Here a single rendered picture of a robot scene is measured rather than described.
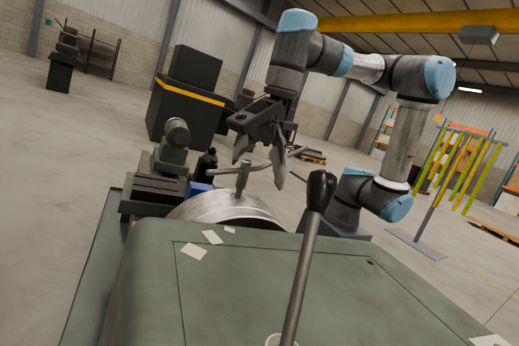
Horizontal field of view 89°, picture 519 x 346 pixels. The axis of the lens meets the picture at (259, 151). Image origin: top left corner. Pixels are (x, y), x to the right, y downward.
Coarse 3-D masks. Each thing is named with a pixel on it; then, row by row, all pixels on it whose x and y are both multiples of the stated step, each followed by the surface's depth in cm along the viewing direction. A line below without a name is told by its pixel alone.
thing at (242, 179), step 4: (244, 160) 55; (248, 160) 56; (244, 164) 55; (248, 164) 55; (244, 168) 55; (248, 168) 55; (244, 172) 55; (248, 172) 56; (240, 176) 55; (244, 176) 55; (236, 180) 56; (240, 180) 56; (244, 180) 56; (236, 184) 56; (240, 184) 56; (244, 184) 56; (236, 188) 57; (240, 188) 56; (244, 188) 57; (236, 192) 57; (240, 192) 57; (236, 196) 57; (240, 196) 57
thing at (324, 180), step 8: (312, 176) 27; (320, 176) 27; (328, 176) 27; (312, 184) 27; (320, 184) 27; (328, 184) 27; (336, 184) 27; (312, 192) 27; (320, 192) 26; (328, 192) 27; (312, 200) 27; (320, 200) 26; (328, 200) 27; (312, 208) 26; (320, 208) 26
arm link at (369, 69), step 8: (360, 56) 78; (368, 56) 81; (376, 56) 83; (384, 56) 83; (392, 56) 83; (352, 64) 76; (360, 64) 78; (368, 64) 79; (376, 64) 81; (384, 64) 82; (352, 72) 78; (360, 72) 79; (368, 72) 81; (376, 72) 82; (384, 72) 82; (368, 80) 85; (376, 80) 84; (384, 80) 84; (384, 88) 88
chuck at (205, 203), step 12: (204, 192) 59; (216, 192) 58; (228, 192) 59; (180, 204) 58; (192, 204) 56; (204, 204) 54; (216, 204) 54; (228, 204) 54; (240, 204) 54; (252, 204) 56; (264, 204) 62; (168, 216) 56; (180, 216) 54; (192, 216) 52
